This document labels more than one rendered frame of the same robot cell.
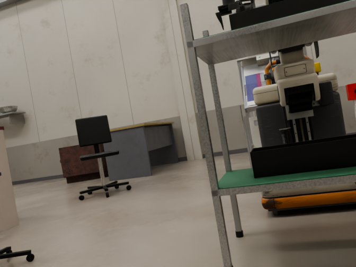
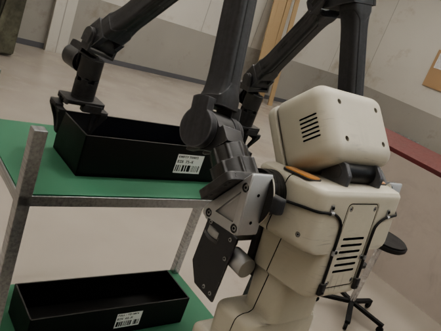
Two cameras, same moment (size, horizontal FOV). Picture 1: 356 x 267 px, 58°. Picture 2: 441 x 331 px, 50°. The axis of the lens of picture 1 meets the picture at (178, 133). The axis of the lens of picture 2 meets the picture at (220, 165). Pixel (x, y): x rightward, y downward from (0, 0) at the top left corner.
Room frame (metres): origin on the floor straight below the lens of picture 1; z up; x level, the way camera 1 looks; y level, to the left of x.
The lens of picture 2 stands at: (2.24, -1.67, 1.46)
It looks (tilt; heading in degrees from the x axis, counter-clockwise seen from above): 18 degrees down; 120
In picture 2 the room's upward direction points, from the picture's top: 21 degrees clockwise
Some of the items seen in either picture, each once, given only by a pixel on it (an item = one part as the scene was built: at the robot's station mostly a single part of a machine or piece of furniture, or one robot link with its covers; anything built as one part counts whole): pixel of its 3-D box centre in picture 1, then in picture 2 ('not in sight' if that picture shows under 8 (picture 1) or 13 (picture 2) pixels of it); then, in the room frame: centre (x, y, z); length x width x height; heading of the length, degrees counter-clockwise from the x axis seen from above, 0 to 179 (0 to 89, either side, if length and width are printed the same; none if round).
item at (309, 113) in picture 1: (309, 96); not in sight; (1.97, -0.83, 0.68); 0.28 x 0.27 x 0.25; 74
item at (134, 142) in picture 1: (143, 148); not in sight; (5.71, 0.64, 0.40); 1.51 x 0.79 x 0.81; 163
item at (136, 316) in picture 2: (321, 153); (104, 304); (1.37, -0.59, 0.41); 0.57 x 0.17 x 0.11; 73
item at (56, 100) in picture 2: not in sight; (65, 115); (1.31, -0.90, 1.08); 0.07 x 0.07 x 0.09; 74
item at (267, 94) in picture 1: (297, 113); not in sight; (2.23, -0.84, 0.59); 0.55 x 0.34 x 0.83; 74
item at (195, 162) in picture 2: (298, 16); (160, 150); (1.40, -0.60, 1.01); 0.57 x 0.17 x 0.11; 74
